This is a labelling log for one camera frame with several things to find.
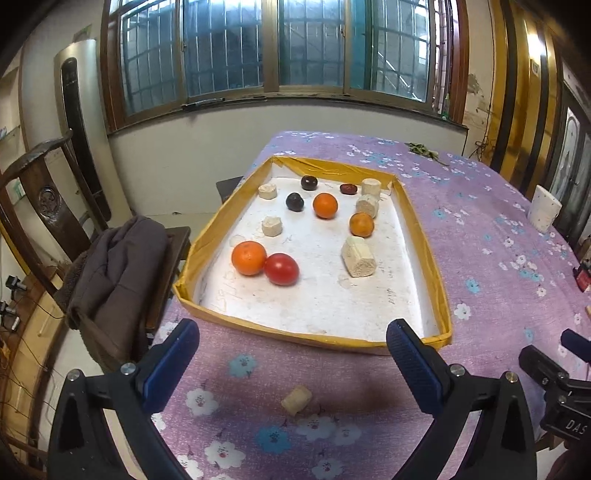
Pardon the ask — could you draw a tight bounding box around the red tomato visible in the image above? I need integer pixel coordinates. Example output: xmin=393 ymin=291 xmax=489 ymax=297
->
xmin=263 ymin=252 xmax=300 ymax=286

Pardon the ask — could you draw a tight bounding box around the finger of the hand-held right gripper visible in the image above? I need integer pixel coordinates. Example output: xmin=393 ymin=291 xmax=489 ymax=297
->
xmin=519 ymin=345 xmax=571 ymax=393
xmin=561 ymin=329 xmax=591 ymax=361

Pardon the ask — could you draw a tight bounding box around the purple floral tablecloth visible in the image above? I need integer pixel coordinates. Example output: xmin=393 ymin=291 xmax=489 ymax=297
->
xmin=150 ymin=130 xmax=591 ymax=480

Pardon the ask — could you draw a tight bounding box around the dark stool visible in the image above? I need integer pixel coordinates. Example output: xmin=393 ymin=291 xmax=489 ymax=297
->
xmin=215 ymin=175 xmax=245 ymax=205

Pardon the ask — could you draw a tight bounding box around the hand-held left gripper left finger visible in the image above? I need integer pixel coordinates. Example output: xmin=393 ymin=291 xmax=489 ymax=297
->
xmin=47 ymin=318 xmax=201 ymax=480

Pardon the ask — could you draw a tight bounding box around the glass panel door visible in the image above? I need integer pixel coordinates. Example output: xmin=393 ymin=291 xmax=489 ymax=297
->
xmin=554 ymin=78 xmax=591 ymax=250

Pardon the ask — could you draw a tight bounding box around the grey-brown jacket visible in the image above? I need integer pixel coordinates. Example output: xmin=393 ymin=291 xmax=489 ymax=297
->
xmin=58 ymin=215 xmax=169 ymax=374

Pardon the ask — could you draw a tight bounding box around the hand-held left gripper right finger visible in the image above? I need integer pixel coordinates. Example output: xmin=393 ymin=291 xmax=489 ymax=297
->
xmin=386 ymin=318 xmax=539 ymax=480

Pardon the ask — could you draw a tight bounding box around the window with wooden frame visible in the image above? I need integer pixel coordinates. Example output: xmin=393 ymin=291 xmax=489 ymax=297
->
xmin=102 ymin=0 xmax=469 ymax=134

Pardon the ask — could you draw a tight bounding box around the hanging black cable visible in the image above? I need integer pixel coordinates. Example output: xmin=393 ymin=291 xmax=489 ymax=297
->
xmin=471 ymin=92 xmax=495 ymax=162

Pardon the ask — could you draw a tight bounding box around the standing air conditioner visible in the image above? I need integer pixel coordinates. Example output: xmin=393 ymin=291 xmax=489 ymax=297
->
xmin=53 ymin=39 xmax=114 ymax=222

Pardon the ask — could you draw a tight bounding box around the white tray with yellow rim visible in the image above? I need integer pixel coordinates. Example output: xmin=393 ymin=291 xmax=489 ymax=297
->
xmin=173 ymin=156 xmax=454 ymax=349

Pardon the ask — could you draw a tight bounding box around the wooden chair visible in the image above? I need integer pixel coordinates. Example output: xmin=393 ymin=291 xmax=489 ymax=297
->
xmin=0 ymin=129 xmax=192 ymax=352

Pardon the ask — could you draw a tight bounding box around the black jar with red label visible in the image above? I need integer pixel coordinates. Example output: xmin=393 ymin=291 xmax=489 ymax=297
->
xmin=573 ymin=258 xmax=591 ymax=292

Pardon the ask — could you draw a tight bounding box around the orange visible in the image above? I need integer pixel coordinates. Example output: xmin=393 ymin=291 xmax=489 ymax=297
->
xmin=348 ymin=212 xmax=375 ymax=238
xmin=312 ymin=192 xmax=339 ymax=220
xmin=231 ymin=240 xmax=269 ymax=277

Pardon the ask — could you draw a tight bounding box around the black rod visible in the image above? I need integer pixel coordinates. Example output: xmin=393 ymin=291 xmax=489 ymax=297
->
xmin=181 ymin=98 xmax=226 ymax=112

